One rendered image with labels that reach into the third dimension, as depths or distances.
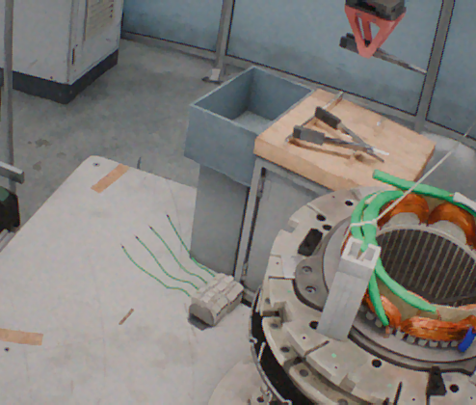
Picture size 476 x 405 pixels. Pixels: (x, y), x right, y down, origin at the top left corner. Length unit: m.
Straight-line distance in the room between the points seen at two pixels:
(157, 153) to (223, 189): 1.72
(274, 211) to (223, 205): 0.10
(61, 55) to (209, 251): 1.96
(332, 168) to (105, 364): 0.41
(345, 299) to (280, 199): 0.37
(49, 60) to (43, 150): 0.47
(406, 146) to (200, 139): 0.28
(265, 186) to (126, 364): 0.31
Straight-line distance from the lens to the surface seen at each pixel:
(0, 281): 1.04
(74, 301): 1.00
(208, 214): 1.00
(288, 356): 0.60
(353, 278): 0.52
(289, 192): 0.87
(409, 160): 0.89
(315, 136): 0.83
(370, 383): 0.55
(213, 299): 0.97
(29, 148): 2.72
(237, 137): 0.88
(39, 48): 2.96
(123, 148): 2.70
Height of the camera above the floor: 1.52
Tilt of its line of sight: 38 degrees down
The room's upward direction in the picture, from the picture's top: 10 degrees clockwise
